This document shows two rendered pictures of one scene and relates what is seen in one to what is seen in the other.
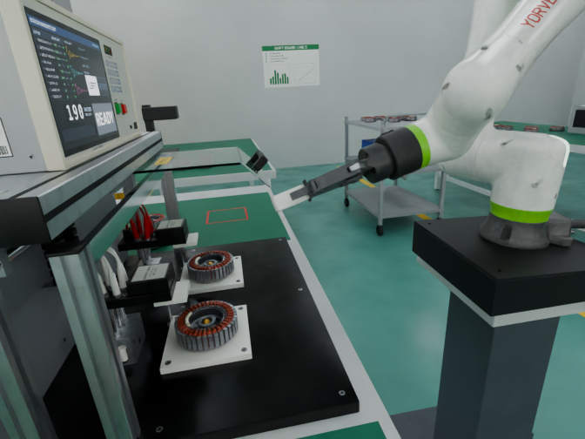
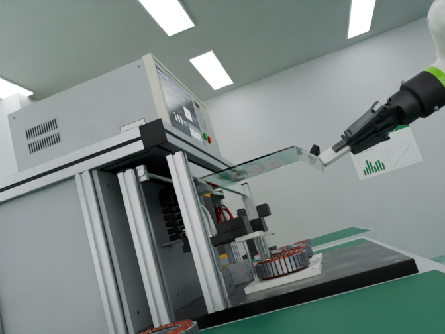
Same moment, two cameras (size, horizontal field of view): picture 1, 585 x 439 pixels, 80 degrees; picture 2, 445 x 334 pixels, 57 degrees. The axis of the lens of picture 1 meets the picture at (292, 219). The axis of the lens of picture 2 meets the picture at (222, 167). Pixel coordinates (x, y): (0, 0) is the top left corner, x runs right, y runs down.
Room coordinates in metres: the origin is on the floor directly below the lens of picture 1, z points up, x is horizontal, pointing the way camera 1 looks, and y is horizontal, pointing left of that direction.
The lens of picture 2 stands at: (-0.31, -0.09, 0.86)
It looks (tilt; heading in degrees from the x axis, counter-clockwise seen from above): 12 degrees up; 21
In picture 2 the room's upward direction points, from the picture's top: 17 degrees counter-clockwise
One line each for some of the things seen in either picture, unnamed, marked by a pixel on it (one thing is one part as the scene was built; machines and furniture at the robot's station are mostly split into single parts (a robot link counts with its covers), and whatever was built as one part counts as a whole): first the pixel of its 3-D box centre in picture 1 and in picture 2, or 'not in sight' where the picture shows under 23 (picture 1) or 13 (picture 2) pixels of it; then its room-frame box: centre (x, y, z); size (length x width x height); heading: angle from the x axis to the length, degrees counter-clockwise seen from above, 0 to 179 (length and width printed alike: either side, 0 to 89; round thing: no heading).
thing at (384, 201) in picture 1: (391, 165); not in sight; (3.21, -0.95, 0.51); 1.01 x 0.60 x 1.01; 10
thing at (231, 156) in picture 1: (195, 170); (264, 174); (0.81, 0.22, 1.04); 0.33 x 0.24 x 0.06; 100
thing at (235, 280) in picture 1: (211, 273); (294, 264); (0.78, 0.21, 0.78); 0.15 x 0.15 x 0.01; 10
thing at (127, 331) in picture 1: (124, 338); (218, 283); (0.52, 0.31, 0.80); 0.08 x 0.05 x 0.06; 10
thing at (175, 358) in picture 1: (208, 334); (285, 276); (0.54, 0.17, 0.78); 0.15 x 0.15 x 0.01; 10
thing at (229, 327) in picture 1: (206, 324); (282, 264); (0.54, 0.17, 0.80); 0.11 x 0.11 x 0.04
